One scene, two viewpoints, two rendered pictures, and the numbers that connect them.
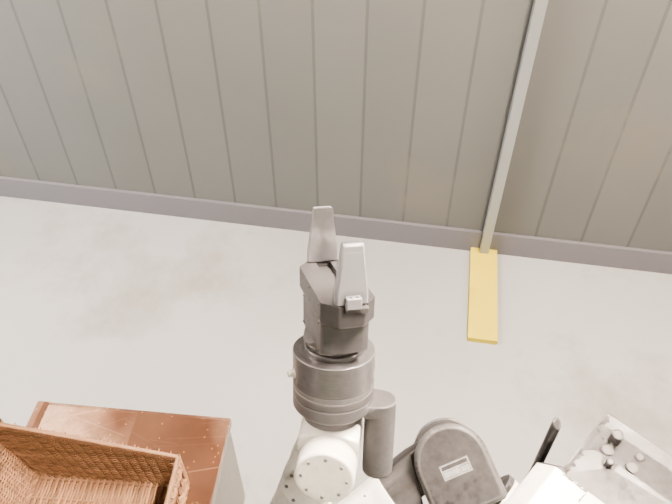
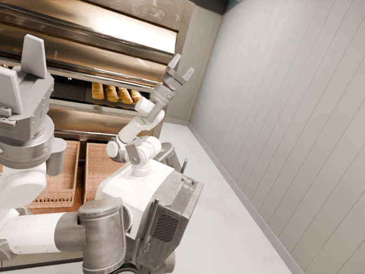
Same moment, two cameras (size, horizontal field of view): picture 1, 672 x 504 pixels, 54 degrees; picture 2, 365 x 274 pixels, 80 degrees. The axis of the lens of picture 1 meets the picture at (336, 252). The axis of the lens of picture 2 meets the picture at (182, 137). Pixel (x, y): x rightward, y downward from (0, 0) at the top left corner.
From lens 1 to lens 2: 0.94 m
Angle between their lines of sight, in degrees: 52
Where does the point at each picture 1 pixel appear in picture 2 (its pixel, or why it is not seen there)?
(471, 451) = (167, 149)
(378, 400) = (161, 102)
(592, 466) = (179, 176)
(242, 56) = (291, 169)
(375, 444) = (151, 109)
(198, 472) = not seen: hidden behind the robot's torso
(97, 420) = not seen: hidden behind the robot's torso
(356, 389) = (158, 91)
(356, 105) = (315, 210)
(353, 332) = (167, 76)
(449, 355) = not seen: outside the picture
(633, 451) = (192, 188)
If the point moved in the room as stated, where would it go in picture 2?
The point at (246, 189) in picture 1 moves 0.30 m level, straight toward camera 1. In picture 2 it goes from (263, 211) to (250, 217)
